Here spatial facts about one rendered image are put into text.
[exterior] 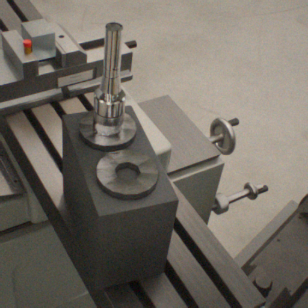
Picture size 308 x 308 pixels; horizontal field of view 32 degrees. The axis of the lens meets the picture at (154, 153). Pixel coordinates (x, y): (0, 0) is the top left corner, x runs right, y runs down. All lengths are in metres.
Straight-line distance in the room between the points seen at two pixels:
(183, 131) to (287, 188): 1.05
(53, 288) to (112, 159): 0.74
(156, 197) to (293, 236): 0.75
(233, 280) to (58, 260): 0.57
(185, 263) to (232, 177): 1.49
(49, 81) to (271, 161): 1.53
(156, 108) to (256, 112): 1.31
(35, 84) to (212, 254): 0.52
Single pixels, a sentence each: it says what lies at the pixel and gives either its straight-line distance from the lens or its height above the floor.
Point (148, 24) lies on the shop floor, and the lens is 3.31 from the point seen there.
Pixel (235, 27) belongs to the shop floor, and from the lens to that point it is 3.43.
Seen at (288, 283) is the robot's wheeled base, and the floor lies 0.59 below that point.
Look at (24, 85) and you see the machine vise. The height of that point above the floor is 0.97.
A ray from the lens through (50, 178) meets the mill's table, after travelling 1.03.
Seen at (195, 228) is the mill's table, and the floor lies 0.92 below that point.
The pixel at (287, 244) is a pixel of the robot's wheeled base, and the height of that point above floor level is 0.59.
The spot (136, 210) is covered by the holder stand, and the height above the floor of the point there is 1.10.
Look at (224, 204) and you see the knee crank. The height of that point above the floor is 0.52.
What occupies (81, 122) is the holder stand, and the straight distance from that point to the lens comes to 0.84.
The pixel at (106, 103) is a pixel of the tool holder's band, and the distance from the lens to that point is 0.78.
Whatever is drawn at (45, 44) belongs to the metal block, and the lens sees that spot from 1.17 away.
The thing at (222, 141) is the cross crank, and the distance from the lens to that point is 1.62.
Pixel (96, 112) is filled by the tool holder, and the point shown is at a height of 1.16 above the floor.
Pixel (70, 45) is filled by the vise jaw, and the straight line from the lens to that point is 1.18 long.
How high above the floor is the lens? 1.67
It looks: 44 degrees down
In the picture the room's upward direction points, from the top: 8 degrees clockwise
